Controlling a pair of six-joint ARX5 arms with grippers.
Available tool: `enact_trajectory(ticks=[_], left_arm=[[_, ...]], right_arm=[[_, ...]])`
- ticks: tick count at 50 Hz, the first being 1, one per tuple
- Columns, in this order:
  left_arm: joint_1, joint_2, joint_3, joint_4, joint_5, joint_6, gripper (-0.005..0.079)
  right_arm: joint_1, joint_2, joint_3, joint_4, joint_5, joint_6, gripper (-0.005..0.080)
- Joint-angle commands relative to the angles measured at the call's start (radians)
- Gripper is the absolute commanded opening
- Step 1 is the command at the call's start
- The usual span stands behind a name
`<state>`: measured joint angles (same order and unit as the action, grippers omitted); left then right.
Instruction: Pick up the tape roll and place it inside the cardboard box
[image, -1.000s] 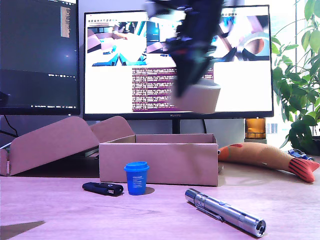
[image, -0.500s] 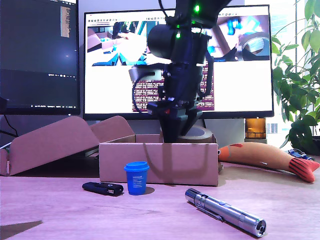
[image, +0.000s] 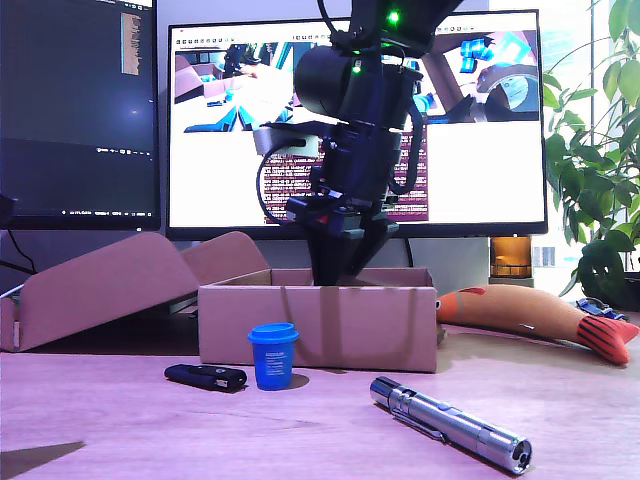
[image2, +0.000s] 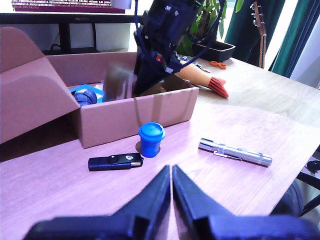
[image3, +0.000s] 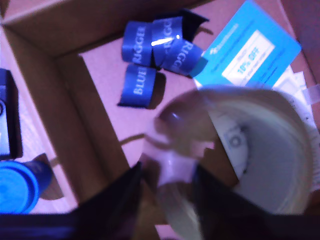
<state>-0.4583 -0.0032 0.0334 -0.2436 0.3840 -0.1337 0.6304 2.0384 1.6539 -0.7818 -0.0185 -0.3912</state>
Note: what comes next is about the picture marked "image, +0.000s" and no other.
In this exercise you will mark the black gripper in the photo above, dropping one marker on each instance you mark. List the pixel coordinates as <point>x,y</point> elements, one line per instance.
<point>355,180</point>

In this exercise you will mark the open brown cardboard box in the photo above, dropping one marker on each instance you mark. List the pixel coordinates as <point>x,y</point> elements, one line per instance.
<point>320,325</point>

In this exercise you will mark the small blue plastic cup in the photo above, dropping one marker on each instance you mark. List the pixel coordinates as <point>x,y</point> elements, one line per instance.
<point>272,357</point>

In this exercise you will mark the white-screen computer monitor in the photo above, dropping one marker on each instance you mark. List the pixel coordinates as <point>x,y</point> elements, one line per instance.
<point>480,170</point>

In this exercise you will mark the orange fish plush toy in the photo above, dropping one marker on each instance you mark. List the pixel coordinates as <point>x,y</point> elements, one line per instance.
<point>520,310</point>

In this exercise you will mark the silver metal flashlight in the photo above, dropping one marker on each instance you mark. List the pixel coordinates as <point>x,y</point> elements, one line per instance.
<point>440,417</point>

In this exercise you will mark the black usb device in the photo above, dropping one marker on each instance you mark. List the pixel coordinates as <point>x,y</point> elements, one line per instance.
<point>200,376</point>

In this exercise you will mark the green leafy houseplant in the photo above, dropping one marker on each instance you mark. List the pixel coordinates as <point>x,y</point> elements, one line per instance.
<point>600,260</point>

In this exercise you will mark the dark-screen computer monitor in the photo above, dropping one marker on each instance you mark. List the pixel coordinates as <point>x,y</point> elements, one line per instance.
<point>75,100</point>

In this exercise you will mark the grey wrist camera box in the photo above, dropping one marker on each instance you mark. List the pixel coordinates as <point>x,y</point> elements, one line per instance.
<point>280,140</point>

